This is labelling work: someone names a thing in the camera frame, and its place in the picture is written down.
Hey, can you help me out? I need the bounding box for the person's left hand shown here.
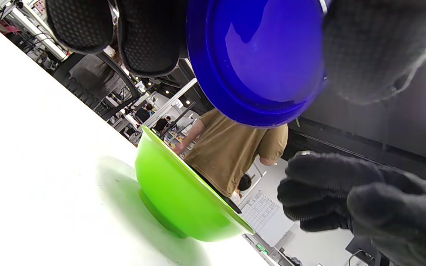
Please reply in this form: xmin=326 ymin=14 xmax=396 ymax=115
xmin=46 ymin=0 xmax=426 ymax=106

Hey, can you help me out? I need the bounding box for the person's right hand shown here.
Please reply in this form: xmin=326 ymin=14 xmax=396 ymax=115
xmin=277 ymin=152 xmax=426 ymax=266

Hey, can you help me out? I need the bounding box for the blue dice cup base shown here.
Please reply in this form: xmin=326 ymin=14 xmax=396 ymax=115
xmin=186 ymin=0 xmax=327 ymax=129

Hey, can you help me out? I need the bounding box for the lime green plastic bowl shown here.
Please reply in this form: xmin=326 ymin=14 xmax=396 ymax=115
xmin=135 ymin=126 xmax=256 ymax=242

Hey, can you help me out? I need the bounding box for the black mesh office chair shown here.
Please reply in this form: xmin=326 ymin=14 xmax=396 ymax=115
xmin=52 ymin=52 xmax=141 ymax=120

